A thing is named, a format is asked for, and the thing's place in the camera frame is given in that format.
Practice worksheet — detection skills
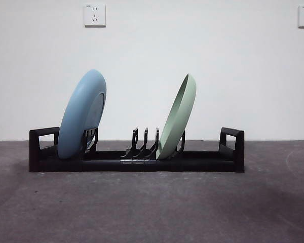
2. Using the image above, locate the pale green round plate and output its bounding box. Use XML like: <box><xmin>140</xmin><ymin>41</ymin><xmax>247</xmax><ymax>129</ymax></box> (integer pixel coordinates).
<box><xmin>156</xmin><ymin>73</ymin><xmax>198</xmax><ymax>160</ymax></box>

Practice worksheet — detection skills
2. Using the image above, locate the blue round plate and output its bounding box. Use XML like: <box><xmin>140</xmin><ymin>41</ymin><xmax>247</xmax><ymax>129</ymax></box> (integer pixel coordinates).
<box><xmin>57</xmin><ymin>68</ymin><xmax>107</xmax><ymax>159</ymax></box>

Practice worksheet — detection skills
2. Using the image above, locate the black plate rack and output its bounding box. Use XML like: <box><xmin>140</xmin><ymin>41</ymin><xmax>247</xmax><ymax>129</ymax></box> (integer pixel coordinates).
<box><xmin>29</xmin><ymin>126</ymin><xmax>245</xmax><ymax>173</ymax></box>

